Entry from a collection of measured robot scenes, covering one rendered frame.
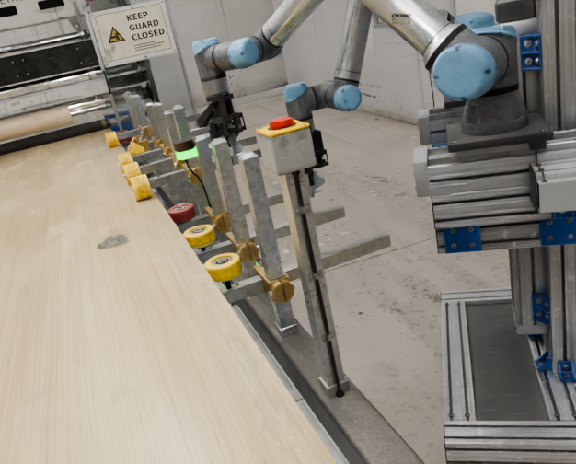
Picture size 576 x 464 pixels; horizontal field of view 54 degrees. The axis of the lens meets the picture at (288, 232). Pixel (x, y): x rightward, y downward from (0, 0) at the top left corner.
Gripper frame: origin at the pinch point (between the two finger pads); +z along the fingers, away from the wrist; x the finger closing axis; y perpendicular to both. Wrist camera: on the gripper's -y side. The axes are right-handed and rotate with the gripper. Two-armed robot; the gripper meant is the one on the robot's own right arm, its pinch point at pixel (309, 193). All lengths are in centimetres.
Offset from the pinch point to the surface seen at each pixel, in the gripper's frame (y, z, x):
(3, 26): -88, -83, 253
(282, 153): -33, -36, -84
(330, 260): -17, 0, -52
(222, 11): 212, -73, 841
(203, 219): -36.0, -3.4, -1.6
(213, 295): -47, -8, -64
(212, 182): -31.3, -14.8, -5.8
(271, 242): -31, -11, -56
